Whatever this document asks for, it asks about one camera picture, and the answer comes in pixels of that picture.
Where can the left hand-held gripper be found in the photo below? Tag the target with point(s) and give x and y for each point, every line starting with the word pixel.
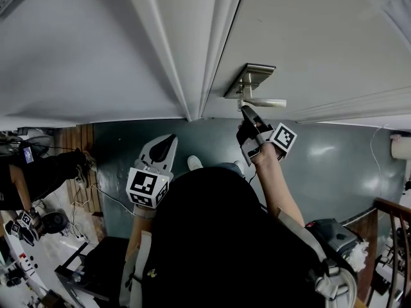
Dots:
pixel 144 184

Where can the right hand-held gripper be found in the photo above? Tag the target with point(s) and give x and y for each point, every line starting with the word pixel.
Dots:
pixel 282 138

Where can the silver door lock plate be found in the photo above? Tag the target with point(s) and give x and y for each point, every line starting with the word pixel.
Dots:
pixel 255 72

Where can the person's left forearm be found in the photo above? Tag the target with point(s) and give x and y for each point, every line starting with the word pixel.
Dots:
pixel 139 233

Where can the person's right forearm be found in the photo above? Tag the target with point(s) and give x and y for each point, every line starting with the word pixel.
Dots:
pixel 277 188

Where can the white door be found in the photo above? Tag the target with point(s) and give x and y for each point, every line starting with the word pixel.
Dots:
pixel 314 43

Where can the person's white shoe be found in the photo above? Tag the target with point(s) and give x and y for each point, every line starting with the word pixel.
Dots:
pixel 239 166
pixel 194 162

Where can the person's blue jeans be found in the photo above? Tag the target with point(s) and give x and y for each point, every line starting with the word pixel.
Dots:
pixel 228 167

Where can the person's black shirt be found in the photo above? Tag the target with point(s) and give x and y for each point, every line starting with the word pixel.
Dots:
pixel 224 242

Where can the white power strip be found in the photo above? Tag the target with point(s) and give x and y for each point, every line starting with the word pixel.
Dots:
pixel 80 236

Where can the grey standing fan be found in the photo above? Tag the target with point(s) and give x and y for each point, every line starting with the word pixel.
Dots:
pixel 37 144

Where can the black round floor fan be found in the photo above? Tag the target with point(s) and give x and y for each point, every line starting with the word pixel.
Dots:
pixel 55 222

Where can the black low table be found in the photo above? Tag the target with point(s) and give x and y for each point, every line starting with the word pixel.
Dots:
pixel 90 268

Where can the black grey backpack unit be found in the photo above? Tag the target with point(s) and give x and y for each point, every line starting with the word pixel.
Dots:
pixel 334 236

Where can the white paper roll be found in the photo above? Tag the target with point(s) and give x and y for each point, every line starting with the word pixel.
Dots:
pixel 401 148

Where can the white fluffy stuffing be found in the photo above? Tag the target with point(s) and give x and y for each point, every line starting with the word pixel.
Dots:
pixel 359 255

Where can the white desk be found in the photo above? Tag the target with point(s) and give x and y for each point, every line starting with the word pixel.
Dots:
pixel 22 265

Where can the wooden stair railing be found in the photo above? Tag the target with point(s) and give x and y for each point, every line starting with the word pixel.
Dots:
pixel 395 236

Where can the white door frame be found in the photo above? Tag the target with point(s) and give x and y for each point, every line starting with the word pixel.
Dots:
pixel 186 43

